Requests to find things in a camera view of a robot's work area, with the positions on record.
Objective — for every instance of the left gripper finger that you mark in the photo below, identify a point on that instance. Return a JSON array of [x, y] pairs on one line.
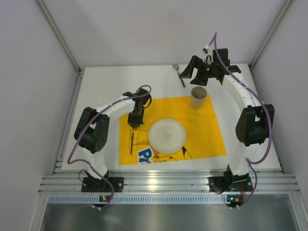
[[131, 124], [137, 125]]

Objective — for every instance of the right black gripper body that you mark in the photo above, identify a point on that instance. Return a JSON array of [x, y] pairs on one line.
[[199, 72]]

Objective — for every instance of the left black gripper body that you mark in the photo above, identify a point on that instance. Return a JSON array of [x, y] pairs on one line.
[[134, 121]]

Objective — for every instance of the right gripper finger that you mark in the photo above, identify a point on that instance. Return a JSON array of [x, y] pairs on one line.
[[199, 80], [188, 71]]

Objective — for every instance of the fork with teal handle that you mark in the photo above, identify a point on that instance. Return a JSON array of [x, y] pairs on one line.
[[132, 141]]

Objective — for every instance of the beige cup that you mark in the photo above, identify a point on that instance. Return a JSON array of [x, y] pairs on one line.
[[198, 96]]

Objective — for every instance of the spoon with teal handle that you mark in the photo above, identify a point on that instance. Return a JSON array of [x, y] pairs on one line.
[[177, 69]]

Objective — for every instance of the cream round plate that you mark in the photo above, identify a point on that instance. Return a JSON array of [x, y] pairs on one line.
[[167, 136]]

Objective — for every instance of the yellow cartoon cloth placemat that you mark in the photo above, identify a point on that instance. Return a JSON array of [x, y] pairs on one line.
[[204, 139]]

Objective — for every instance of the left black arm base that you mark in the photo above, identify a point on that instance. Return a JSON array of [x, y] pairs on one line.
[[92, 184]]

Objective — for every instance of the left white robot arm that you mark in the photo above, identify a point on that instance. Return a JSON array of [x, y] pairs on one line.
[[91, 133]]

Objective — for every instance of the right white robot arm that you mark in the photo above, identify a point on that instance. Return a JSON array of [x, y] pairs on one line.
[[254, 124]]

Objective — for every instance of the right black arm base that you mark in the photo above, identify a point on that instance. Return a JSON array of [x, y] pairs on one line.
[[230, 182]]

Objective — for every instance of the right aluminium frame post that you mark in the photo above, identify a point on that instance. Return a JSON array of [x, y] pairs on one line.
[[271, 32]]

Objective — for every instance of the aluminium frame post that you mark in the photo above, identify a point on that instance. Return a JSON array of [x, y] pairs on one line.
[[271, 32], [56, 31]]

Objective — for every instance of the aluminium mounting rail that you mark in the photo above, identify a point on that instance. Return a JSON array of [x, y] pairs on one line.
[[158, 181]]

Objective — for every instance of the slotted grey cable duct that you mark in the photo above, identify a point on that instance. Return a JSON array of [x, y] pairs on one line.
[[140, 199]]

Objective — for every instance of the left aluminium frame post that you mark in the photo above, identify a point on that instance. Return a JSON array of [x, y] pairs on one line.
[[56, 31]]

